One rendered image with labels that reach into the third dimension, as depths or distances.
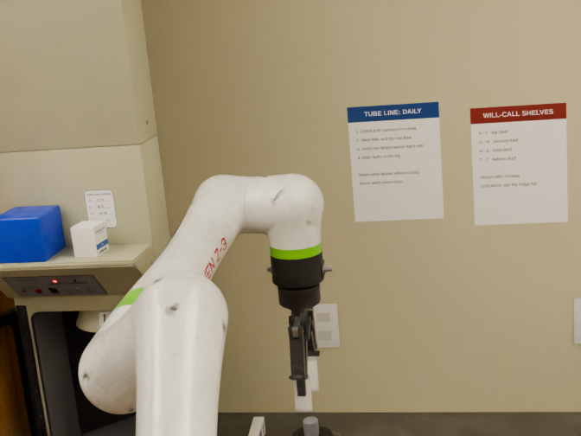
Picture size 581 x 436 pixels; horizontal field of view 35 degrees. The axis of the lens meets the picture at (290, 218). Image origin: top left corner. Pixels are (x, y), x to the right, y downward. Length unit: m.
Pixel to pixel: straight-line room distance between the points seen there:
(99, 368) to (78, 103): 0.71
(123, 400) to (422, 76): 1.14
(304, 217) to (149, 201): 0.41
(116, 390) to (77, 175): 0.69
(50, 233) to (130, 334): 0.67
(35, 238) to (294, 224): 0.54
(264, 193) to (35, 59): 0.56
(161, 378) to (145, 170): 0.79
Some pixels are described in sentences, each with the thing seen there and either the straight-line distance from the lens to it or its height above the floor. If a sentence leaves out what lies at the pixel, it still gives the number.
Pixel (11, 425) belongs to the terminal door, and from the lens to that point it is 2.04.
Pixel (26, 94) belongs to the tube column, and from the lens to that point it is 1.91.
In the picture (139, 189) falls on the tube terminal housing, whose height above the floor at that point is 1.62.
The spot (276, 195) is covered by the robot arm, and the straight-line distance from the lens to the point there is 1.58.
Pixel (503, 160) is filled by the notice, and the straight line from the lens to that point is 2.18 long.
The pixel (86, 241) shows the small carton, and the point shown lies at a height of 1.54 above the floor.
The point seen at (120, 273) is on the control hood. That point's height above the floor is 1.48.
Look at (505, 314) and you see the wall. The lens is 2.29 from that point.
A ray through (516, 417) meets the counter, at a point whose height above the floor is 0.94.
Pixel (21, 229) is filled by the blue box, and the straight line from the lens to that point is 1.86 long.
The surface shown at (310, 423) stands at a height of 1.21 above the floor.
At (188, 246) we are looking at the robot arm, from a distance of 1.50.
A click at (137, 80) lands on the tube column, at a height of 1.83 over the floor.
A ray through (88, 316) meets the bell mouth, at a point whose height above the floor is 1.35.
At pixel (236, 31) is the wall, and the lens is 2.20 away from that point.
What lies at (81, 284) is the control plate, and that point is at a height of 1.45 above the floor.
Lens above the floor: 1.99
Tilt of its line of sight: 14 degrees down
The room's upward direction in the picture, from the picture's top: 5 degrees counter-clockwise
